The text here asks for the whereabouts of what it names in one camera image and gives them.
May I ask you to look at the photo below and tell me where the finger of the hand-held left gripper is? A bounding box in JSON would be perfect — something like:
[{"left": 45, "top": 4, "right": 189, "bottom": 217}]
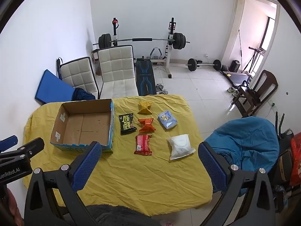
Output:
[
  {"left": 0, "top": 135, "right": 19, "bottom": 148},
  {"left": 0, "top": 137, "right": 45, "bottom": 160}
]

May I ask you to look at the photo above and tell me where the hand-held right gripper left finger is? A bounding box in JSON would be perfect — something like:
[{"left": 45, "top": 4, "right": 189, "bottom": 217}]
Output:
[{"left": 24, "top": 141, "right": 103, "bottom": 226}]

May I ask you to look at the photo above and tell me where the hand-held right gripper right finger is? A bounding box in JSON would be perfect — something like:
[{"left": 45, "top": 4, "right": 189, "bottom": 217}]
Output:
[{"left": 198, "top": 142, "right": 275, "bottom": 226}]

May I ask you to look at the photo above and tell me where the white plastic bag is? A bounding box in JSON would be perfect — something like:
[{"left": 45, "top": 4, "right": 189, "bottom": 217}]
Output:
[{"left": 167, "top": 134, "right": 196, "bottom": 161}]

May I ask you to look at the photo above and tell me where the cardboard box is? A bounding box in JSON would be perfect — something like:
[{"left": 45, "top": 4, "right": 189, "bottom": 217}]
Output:
[{"left": 50, "top": 99, "right": 115, "bottom": 153}]

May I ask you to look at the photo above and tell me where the black snack packet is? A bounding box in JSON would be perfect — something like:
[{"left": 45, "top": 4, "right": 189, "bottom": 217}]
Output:
[{"left": 118, "top": 113, "right": 137, "bottom": 136}]

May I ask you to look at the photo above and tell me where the red snack packet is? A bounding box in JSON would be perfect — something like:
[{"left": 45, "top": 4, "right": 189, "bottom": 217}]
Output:
[{"left": 134, "top": 134, "right": 153, "bottom": 156}]

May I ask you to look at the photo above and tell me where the light blue tissue pack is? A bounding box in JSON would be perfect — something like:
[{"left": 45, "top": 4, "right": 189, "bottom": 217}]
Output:
[{"left": 157, "top": 110, "right": 178, "bottom": 130}]

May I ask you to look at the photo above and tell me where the orange snack packet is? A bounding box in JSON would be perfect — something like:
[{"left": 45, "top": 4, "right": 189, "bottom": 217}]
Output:
[{"left": 138, "top": 118, "right": 157, "bottom": 133}]

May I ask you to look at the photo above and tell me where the yellow snack packet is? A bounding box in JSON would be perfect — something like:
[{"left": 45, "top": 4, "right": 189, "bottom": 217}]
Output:
[{"left": 137, "top": 101, "right": 152, "bottom": 115}]

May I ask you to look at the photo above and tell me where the blue cloth cover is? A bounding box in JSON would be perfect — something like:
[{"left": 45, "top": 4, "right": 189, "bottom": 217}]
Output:
[{"left": 203, "top": 118, "right": 280, "bottom": 173}]

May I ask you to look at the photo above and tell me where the yellow tablecloth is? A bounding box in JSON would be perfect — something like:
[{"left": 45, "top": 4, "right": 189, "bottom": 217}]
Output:
[{"left": 24, "top": 95, "right": 213, "bottom": 217}]

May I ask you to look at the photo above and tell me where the grey fleece clothing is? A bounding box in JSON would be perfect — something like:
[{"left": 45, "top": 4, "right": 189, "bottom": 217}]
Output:
[{"left": 86, "top": 204, "right": 165, "bottom": 226}]

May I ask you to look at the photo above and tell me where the blue foam mat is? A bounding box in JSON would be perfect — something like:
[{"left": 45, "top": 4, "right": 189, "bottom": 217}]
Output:
[{"left": 35, "top": 69, "right": 76, "bottom": 104}]

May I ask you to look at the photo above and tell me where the black bag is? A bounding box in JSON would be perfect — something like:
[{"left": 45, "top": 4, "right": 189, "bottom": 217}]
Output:
[{"left": 273, "top": 149, "right": 293, "bottom": 186}]

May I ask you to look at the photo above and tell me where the dark blue cloth bag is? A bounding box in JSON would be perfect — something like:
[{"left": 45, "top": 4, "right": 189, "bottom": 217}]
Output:
[{"left": 73, "top": 88, "right": 96, "bottom": 100}]

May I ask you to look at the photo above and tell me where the pair of white shoes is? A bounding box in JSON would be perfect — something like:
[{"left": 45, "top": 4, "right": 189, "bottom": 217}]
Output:
[{"left": 227, "top": 86, "right": 241, "bottom": 97}]

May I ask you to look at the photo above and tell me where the black metal stand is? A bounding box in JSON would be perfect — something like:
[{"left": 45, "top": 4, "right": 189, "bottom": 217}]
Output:
[{"left": 275, "top": 112, "right": 285, "bottom": 136}]

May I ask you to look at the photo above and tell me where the red plastic bag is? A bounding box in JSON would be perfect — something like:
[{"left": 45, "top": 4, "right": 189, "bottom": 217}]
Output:
[{"left": 290, "top": 133, "right": 301, "bottom": 186}]

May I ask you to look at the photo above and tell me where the small white padded chair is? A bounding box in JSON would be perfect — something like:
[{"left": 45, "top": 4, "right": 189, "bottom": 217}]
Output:
[{"left": 60, "top": 57, "right": 99, "bottom": 99}]

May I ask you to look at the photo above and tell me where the black treadmill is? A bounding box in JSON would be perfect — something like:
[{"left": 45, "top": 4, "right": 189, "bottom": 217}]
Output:
[{"left": 221, "top": 65, "right": 253, "bottom": 87}]

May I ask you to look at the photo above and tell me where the dark wooden chair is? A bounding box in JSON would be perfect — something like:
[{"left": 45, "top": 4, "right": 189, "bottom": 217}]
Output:
[{"left": 232, "top": 70, "right": 278, "bottom": 118}]

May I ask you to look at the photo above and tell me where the large white padded chair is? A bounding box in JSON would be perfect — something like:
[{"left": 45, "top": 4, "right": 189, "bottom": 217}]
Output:
[{"left": 97, "top": 45, "right": 139, "bottom": 99}]

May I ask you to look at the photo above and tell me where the short barbell with black plates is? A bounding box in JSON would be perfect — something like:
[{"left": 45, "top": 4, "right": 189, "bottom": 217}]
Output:
[{"left": 186, "top": 58, "right": 222, "bottom": 72}]

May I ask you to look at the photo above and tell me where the black and blue weight bench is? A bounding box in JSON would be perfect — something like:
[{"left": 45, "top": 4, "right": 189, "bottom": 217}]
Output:
[{"left": 135, "top": 60, "right": 157, "bottom": 96}]

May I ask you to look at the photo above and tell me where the white squat rack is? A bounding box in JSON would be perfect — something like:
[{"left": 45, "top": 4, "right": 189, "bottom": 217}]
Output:
[{"left": 112, "top": 17, "right": 177, "bottom": 79}]

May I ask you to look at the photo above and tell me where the long barbell with black plates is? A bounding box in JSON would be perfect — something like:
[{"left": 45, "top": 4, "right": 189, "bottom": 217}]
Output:
[{"left": 92, "top": 32, "right": 190, "bottom": 50}]

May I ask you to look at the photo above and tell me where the grey handled exercise device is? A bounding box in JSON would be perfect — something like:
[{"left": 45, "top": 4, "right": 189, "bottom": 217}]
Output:
[{"left": 150, "top": 47, "right": 163, "bottom": 61}]

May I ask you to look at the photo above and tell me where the cream door frame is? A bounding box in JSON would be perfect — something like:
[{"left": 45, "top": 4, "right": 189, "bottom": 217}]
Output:
[{"left": 222, "top": 0, "right": 281, "bottom": 76}]

